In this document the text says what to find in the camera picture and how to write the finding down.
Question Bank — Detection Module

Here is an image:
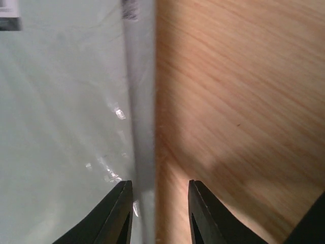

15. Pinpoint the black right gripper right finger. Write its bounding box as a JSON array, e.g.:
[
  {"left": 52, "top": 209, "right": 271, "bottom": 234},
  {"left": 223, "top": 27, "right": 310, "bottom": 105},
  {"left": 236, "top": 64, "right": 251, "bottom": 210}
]
[{"left": 188, "top": 179, "right": 266, "bottom": 244}]

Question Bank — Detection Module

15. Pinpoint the pale green notebook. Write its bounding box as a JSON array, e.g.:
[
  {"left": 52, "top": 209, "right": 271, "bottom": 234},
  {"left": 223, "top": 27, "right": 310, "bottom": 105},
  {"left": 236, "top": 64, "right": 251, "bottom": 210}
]
[{"left": 1, "top": 1, "right": 155, "bottom": 243}]

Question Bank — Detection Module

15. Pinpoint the black student backpack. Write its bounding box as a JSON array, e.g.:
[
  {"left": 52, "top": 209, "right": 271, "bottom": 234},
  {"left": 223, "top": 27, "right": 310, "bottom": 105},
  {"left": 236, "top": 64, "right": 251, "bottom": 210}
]
[{"left": 284, "top": 193, "right": 324, "bottom": 244}]

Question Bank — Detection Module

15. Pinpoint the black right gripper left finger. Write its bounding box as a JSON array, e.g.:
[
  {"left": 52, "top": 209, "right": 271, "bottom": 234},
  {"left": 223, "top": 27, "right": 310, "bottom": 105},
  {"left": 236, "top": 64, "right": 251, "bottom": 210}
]
[{"left": 54, "top": 180, "right": 133, "bottom": 244}]

